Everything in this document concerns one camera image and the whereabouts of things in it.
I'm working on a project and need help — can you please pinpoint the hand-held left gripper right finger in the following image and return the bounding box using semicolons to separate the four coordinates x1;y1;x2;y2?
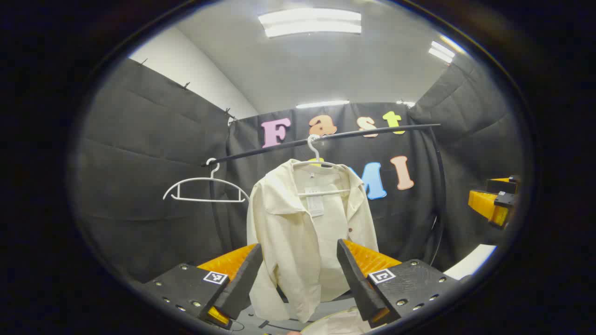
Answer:
337;239;461;329

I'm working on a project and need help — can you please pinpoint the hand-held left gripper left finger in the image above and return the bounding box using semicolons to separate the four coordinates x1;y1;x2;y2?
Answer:
139;243;264;330

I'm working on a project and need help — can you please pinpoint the cream shirt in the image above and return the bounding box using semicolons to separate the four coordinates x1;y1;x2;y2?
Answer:
246;159;379;324

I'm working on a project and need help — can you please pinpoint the white clothes hanger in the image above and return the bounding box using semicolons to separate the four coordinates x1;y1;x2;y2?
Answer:
292;134;354;198
163;158;250;203

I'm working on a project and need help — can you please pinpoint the black clothes rack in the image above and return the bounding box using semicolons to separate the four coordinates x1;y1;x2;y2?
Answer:
201;123;447;268

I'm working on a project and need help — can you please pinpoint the white board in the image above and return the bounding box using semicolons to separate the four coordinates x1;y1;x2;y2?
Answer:
443;244;498;281

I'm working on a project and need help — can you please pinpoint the black backdrop cloth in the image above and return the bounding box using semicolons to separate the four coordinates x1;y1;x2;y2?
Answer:
74;58;527;284

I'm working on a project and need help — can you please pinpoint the small ceiling light panel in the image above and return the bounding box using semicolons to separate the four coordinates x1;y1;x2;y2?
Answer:
428;40;455;64

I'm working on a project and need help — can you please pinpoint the large ceiling light panel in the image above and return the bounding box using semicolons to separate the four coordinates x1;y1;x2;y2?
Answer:
258;8;362;38

